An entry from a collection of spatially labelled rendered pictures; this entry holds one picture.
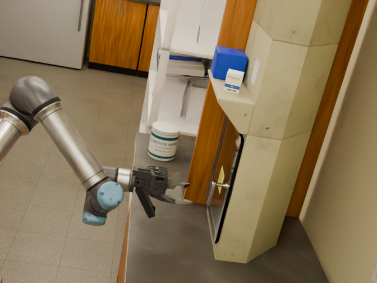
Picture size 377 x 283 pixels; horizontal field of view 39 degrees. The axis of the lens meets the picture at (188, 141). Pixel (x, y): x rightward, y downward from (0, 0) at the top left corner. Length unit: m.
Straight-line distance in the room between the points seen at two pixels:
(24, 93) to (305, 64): 0.83
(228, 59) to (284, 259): 0.74
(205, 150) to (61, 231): 1.69
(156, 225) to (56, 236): 1.59
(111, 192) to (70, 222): 2.10
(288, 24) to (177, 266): 0.84
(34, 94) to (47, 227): 2.04
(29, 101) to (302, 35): 0.81
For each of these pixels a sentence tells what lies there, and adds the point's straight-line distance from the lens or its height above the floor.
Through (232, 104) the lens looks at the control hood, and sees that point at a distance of 1.59.
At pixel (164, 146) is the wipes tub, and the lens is 2.40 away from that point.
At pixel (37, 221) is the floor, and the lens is 3.61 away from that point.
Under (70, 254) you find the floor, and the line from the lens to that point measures 3.34.
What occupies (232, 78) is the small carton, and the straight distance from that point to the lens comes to 1.66.
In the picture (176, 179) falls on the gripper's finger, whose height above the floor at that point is 1.17.
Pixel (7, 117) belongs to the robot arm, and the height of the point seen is 1.33.
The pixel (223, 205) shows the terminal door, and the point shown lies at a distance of 1.76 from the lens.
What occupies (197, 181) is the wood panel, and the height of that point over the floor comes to 1.04.
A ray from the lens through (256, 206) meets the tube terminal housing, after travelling 1.76.
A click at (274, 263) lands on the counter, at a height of 0.94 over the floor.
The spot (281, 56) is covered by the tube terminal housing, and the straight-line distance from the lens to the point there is 1.57.
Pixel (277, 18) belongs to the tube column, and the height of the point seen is 1.77.
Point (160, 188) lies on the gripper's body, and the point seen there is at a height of 1.17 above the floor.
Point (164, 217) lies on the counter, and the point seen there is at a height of 0.94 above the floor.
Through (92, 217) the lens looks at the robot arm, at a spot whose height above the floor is 1.09.
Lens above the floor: 1.98
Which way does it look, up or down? 23 degrees down
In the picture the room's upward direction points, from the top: 12 degrees clockwise
